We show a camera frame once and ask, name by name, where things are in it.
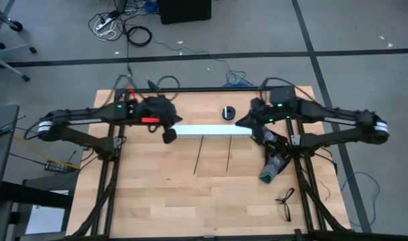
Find thin dark curled wire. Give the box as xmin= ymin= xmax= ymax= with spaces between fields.
xmin=319 ymin=181 xmax=332 ymax=202

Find white slotted cable duct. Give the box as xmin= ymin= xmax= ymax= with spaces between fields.
xmin=175 ymin=133 xmax=253 ymax=139

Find white power strip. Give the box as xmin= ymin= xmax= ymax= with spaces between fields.
xmin=94 ymin=16 xmax=107 ymax=33

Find long black zip tie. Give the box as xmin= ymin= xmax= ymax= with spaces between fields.
xmin=193 ymin=135 xmax=205 ymax=176
xmin=225 ymin=135 xmax=233 ymax=173

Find black-framed eyeglasses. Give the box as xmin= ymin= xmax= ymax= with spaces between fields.
xmin=275 ymin=187 xmax=296 ymax=223

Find black looped camera cable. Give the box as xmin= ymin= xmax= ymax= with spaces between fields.
xmin=111 ymin=74 xmax=181 ymax=101
xmin=262 ymin=76 xmax=317 ymax=102

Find dark grey desk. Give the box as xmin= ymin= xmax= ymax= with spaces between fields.
xmin=0 ymin=104 xmax=20 ymax=208

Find black power supply box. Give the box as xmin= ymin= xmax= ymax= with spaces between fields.
xmin=44 ymin=159 xmax=80 ymax=174

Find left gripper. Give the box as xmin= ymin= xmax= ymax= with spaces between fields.
xmin=136 ymin=96 xmax=184 ymax=145

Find black diagonal frame strut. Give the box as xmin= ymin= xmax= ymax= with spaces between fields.
xmin=65 ymin=157 xmax=123 ymax=239
xmin=290 ymin=157 xmax=350 ymax=235

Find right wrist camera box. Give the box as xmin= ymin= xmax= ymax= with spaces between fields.
xmin=269 ymin=86 xmax=297 ymax=105

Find black computer case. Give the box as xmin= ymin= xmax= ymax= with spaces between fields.
xmin=157 ymin=0 xmax=212 ymax=25

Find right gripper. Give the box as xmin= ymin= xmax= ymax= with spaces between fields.
xmin=235 ymin=98 xmax=282 ymax=129

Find black coiled floor cable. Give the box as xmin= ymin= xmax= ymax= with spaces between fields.
xmin=126 ymin=25 xmax=153 ymax=48

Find thin yellow floor cable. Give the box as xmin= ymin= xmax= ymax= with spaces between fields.
xmin=12 ymin=133 xmax=80 ymax=170

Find blue floor cable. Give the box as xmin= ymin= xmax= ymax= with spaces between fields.
xmin=153 ymin=36 xmax=255 ymax=88
xmin=340 ymin=171 xmax=381 ymax=228

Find small black round object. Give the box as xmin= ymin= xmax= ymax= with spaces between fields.
xmin=222 ymin=105 xmax=237 ymax=121

